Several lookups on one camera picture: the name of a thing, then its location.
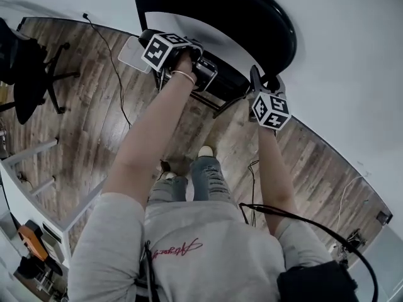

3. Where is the person's right leg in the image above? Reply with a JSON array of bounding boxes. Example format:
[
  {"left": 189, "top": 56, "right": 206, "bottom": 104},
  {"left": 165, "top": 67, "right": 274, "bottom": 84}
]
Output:
[{"left": 189, "top": 155, "right": 237, "bottom": 206}]

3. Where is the long black floor cable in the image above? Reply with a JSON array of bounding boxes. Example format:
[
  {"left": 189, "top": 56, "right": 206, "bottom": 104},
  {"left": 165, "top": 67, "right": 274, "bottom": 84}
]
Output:
[{"left": 82, "top": 11, "right": 133, "bottom": 129}]

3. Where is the thin pink bracelet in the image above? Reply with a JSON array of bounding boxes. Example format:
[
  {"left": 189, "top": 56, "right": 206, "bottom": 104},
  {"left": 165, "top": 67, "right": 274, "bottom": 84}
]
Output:
[{"left": 171, "top": 70, "right": 196, "bottom": 85}]

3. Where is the person's left leg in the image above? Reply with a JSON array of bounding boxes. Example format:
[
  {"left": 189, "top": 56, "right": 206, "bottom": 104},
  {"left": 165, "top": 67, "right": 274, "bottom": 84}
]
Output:
[{"left": 148, "top": 175, "right": 189, "bottom": 203}]

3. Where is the orange box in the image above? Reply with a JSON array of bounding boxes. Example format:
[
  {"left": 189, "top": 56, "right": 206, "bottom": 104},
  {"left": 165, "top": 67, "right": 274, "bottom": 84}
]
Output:
[{"left": 18, "top": 224, "right": 49, "bottom": 261}]

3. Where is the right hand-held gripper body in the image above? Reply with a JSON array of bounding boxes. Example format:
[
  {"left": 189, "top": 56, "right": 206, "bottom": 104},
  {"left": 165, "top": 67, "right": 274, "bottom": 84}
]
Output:
[{"left": 248, "top": 84, "right": 293, "bottom": 131}]

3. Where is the thin white floor cable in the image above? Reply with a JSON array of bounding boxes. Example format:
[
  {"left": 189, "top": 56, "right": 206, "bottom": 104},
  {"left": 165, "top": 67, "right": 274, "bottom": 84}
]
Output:
[{"left": 335, "top": 174, "right": 370, "bottom": 233}]

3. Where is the white square board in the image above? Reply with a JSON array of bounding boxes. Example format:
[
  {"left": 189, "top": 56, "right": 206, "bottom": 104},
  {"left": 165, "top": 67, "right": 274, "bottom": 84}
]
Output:
[{"left": 117, "top": 35, "right": 152, "bottom": 74}]

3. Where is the thick black pouch cable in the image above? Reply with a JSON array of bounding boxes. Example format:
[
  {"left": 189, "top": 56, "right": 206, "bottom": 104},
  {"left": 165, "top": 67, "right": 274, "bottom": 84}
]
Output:
[{"left": 238, "top": 202, "right": 379, "bottom": 302}]

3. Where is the black office swivel chair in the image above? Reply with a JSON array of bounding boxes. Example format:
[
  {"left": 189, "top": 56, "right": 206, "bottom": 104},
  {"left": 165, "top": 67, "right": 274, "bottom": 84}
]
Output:
[{"left": 0, "top": 17, "right": 80, "bottom": 126}]

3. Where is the white desk frame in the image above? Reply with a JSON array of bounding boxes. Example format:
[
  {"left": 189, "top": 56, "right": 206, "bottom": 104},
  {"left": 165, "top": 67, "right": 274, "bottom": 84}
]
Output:
[{"left": 0, "top": 138, "right": 108, "bottom": 266}]

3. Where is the person's leg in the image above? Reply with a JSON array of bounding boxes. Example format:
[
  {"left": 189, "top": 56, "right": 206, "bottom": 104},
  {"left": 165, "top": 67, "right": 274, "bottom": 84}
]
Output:
[
  {"left": 148, "top": 175, "right": 189, "bottom": 203},
  {"left": 189, "top": 155, "right": 237, "bottom": 206}
]

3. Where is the black neck cord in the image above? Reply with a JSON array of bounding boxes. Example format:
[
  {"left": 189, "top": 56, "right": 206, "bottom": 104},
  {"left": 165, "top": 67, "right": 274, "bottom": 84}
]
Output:
[{"left": 134, "top": 240, "right": 159, "bottom": 302}]

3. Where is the person's left hand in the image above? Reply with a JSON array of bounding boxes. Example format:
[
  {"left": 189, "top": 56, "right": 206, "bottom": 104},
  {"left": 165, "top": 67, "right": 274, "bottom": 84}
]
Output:
[{"left": 171, "top": 49, "right": 200, "bottom": 77}]

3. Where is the black waist pouch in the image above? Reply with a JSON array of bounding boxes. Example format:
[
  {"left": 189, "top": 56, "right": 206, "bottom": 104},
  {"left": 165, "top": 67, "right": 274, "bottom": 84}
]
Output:
[{"left": 276, "top": 259, "right": 359, "bottom": 302}]

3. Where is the person's right forearm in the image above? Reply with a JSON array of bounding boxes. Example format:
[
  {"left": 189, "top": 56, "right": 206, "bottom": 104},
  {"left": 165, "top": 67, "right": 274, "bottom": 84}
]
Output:
[{"left": 257, "top": 126, "right": 300, "bottom": 236}]

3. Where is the black folding chair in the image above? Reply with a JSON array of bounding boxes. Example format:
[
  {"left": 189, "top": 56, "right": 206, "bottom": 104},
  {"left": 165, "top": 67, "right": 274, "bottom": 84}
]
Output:
[{"left": 133, "top": 0, "right": 298, "bottom": 120}]

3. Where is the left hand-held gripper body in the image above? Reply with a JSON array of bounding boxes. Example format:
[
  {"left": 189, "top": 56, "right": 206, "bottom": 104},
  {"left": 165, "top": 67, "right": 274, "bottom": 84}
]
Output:
[{"left": 137, "top": 29, "right": 219, "bottom": 93}]

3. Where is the grey printed t-shirt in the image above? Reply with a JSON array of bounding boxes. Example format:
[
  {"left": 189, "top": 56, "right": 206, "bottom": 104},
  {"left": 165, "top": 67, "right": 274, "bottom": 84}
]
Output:
[{"left": 66, "top": 192, "right": 334, "bottom": 302}]

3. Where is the thin black floor cable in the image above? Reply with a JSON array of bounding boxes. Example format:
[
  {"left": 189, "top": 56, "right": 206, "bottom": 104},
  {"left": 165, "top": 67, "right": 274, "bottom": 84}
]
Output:
[{"left": 246, "top": 159, "right": 261, "bottom": 227}]

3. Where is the person's left forearm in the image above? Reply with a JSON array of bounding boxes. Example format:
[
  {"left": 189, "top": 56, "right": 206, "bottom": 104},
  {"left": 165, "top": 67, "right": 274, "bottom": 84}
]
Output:
[{"left": 101, "top": 71, "right": 198, "bottom": 208}]

